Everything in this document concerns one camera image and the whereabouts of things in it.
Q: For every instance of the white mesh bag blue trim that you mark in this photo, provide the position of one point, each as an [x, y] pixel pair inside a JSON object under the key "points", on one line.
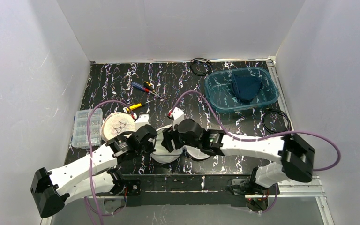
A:
{"points": [[163, 156]]}

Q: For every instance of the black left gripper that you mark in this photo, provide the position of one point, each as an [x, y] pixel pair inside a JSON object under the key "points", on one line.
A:
{"points": [[150, 136]]}

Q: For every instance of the white mesh bag tan trim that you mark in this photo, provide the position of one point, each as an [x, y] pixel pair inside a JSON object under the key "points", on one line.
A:
{"points": [[115, 124]]}

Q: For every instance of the teal plastic bin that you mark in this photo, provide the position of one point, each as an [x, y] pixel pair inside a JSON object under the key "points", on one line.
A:
{"points": [[219, 93]]}

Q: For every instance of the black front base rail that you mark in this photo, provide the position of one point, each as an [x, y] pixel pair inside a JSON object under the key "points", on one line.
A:
{"points": [[183, 189]]}

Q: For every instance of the blue handled screwdriver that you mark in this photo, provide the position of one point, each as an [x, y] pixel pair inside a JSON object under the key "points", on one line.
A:
{"points": [[139, 86]]}

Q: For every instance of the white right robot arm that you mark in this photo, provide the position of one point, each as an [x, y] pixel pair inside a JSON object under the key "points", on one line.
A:
{"points": [[290, 156]]}

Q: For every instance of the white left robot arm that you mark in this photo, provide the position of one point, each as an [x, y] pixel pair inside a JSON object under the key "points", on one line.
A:
{"points": [[92, 174]]}

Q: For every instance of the black orange handled screwdriver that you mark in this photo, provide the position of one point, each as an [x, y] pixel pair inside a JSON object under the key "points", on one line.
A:
{"points": [[148, 86]]}

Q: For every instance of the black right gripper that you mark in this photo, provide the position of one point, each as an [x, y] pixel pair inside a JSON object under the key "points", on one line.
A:
{"points": [[170, 138]]}

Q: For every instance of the yellow handled screwdriver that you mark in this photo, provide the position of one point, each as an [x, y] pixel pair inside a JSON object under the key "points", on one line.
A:
{"points": [[135, 106]]}

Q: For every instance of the clear plastic screw box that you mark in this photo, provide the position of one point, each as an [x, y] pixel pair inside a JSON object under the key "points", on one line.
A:
{"points": [[79, 136]]}

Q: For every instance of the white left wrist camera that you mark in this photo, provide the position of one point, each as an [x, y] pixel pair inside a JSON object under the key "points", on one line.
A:
{"points": [[142, 120]]}

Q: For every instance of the dark blue bra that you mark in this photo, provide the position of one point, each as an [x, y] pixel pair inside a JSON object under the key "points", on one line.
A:
{"points": [[245, 88]]}

